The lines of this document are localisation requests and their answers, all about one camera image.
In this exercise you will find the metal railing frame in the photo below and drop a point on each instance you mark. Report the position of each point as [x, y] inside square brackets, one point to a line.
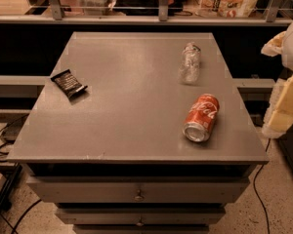
[184, 12]

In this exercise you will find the black bag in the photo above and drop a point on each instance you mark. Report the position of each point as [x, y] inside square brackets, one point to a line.
[147, 7]

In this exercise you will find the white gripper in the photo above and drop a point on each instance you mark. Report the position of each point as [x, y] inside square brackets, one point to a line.
[279, 119]

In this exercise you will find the grey drawer cabinet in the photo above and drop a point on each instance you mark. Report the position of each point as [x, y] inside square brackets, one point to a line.
[115, 160]

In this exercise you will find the black rxbar chocolate wrapper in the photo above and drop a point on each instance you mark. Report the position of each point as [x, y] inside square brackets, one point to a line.
[68, 83]

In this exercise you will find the clear plastic water bottle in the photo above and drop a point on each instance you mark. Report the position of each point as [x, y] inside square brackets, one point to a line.
[190, 65]

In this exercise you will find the red coca-cola can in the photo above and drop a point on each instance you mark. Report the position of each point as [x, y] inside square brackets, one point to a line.
[199, 123]

